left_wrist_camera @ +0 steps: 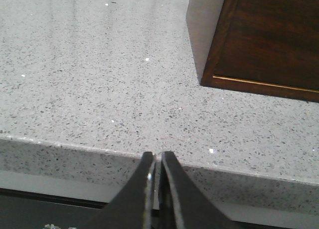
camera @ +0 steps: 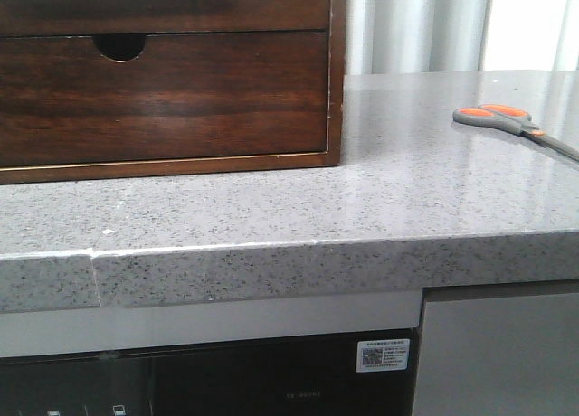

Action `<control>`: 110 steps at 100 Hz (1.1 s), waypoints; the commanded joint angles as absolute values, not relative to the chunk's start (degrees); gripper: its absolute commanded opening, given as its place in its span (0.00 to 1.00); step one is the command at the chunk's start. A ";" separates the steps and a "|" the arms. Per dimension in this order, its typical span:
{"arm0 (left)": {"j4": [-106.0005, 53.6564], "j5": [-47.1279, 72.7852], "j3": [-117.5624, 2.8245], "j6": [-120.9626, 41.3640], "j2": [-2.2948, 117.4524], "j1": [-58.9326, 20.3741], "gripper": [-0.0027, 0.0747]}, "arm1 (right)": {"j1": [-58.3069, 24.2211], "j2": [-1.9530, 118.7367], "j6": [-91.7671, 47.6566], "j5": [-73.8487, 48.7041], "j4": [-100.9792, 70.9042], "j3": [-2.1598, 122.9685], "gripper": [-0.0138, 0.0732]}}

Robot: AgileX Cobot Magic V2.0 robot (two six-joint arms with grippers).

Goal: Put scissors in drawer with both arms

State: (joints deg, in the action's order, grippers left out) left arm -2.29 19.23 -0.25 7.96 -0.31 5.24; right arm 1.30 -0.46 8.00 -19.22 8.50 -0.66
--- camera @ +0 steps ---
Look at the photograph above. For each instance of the grey orange scissors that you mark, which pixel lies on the grey orange scissors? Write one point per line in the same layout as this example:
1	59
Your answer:
513	121

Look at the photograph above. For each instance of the dark wooden drawer cabinet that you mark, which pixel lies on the dark wooden drawer cabinet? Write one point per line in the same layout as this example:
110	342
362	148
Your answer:
122	47

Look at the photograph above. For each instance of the black built-in appliance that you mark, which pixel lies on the black built-in appliance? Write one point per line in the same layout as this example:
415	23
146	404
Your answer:
299	375

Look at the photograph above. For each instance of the white QR code sticker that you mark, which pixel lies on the white QR code sticker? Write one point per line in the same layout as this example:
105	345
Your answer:
382	355

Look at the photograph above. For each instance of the white curtain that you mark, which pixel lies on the white curtain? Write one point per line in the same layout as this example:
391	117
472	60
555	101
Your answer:
404	36

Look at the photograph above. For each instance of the grey cabinet door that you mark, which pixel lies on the grey cabinet door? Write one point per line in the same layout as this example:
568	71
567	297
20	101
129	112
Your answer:
499	356

